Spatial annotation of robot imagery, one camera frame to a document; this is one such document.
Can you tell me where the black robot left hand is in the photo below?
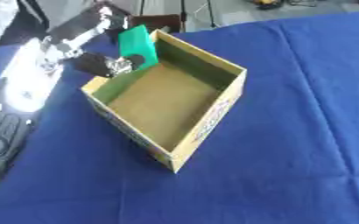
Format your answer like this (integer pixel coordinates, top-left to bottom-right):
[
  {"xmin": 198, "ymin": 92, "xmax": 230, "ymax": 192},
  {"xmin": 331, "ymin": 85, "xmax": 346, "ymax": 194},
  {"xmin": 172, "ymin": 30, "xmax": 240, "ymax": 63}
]
[{"xmin": 51, "ymin": 6, "xmax": 149, "ymax": 79}]

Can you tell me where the green rectangular block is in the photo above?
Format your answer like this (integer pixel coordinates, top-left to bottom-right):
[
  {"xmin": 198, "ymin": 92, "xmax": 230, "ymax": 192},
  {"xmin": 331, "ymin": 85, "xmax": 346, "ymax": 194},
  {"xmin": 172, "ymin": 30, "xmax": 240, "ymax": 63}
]
[{"xmin": 116, "ymin": 24, "xmax": 161, "ymax": 71}]

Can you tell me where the tan cardboard box green inside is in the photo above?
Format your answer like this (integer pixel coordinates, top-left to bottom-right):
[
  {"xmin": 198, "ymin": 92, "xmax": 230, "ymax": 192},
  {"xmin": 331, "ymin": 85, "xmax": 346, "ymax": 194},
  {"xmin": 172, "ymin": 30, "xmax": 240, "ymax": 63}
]
[{"xmin": 80, "ymin": 29, "xmax": 249, "ymax": 174}]

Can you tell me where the dark brown chair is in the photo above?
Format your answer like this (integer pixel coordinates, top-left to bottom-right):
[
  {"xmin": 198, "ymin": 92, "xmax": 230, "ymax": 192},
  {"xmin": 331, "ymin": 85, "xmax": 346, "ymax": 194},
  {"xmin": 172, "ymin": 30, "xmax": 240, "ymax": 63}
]
[{"xmin": 127, "ymin": 13, "xmax": 186, "ymax": 33}]

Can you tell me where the person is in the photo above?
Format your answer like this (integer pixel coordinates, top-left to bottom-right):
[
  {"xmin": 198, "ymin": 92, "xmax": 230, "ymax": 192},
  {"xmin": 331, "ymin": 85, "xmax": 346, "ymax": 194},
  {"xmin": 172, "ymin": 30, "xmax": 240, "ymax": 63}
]
[{"xmin": 0, "ymin": 0, "xmax": 97, "ymax": 49}]

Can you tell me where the black tripod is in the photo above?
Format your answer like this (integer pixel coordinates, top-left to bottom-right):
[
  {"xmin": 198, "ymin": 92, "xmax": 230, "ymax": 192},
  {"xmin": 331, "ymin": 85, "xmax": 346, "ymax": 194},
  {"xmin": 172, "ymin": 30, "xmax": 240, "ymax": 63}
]
[{"xmin": 135, "ymin": 0, "xmax": 222, "ymax": 30}]

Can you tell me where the yellow and black tool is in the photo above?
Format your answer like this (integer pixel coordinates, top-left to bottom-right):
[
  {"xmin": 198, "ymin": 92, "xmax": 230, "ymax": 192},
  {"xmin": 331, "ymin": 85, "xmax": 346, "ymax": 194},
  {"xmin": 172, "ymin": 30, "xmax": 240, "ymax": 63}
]
[{"xmin": 250, "ymin": 0, "xmax": 283, "ymax": 11}]

